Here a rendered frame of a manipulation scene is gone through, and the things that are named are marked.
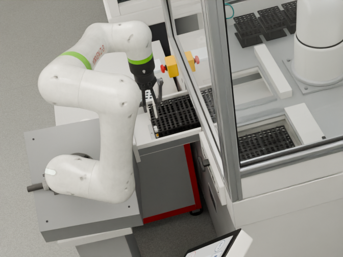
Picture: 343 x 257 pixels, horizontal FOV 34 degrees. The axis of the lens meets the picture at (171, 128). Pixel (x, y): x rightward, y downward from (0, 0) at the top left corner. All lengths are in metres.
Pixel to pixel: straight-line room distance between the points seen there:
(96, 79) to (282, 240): 1.01
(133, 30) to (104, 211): 0.66
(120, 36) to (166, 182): 1.05
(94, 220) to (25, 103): 2.09
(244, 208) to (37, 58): 2.82
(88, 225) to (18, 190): 1.43
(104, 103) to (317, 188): 0.84
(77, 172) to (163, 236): 1.26
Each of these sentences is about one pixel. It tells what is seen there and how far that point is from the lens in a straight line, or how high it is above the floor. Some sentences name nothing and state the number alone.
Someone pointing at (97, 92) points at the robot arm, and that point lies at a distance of 1.51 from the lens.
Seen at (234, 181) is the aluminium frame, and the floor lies 1.04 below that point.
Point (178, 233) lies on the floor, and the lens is 2.99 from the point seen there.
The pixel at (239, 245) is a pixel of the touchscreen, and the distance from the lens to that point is 1.50.
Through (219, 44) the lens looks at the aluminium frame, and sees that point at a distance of 1.44.
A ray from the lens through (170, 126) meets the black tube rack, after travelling 2.23.
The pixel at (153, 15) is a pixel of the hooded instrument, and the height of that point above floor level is 0.86.
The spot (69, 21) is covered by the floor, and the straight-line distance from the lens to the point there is 4.74.
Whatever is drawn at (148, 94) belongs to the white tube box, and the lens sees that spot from 2.55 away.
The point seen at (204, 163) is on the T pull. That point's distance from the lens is 2.05.
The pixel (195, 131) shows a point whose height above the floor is 0.89.
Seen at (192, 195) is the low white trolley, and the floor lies 0.21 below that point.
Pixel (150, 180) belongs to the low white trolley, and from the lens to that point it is 2.71.
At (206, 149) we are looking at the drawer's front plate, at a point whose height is 0.93.
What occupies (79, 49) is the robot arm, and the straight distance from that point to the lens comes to 1.70.
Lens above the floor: 2.44
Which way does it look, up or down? 44 degrees down
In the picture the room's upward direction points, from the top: 12 degrees counter-clockwise
